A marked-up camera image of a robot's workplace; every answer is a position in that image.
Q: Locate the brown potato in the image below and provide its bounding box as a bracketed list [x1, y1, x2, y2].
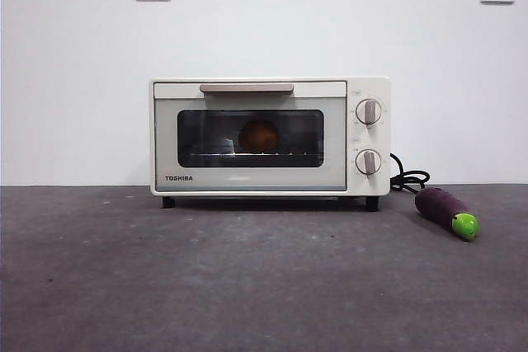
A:
[238, 119, 280, 153]

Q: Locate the white glass oven door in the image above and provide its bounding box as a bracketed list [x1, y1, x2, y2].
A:
[153, 82, 347, 193]

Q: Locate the beige timer oven knob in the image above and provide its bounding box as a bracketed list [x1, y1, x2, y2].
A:
[355, 148, 383, 176]

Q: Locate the beige temperature oven knob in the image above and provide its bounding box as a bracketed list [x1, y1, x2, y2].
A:
[355, 98, 383, 126]

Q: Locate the white toaster oven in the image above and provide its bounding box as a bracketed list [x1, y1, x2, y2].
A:
[148, 75, 391, 212]

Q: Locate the purple eggplant with green stem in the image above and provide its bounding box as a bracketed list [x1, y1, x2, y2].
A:
[414, 185, 480, 242]

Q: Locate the black oven power cable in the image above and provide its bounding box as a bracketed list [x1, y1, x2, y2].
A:
[389, 152, 431, 195]

